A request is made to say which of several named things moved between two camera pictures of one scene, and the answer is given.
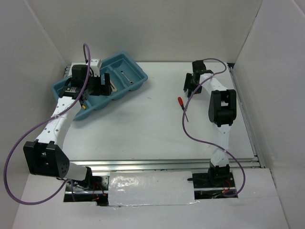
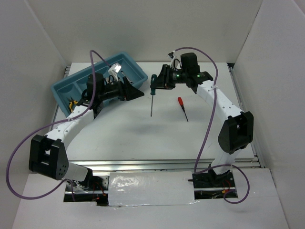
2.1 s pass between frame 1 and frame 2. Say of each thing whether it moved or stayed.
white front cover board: stayed
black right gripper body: moved
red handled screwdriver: stayed
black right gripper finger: moved
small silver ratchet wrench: stayed
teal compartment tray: stayed
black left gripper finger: moved
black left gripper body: moved
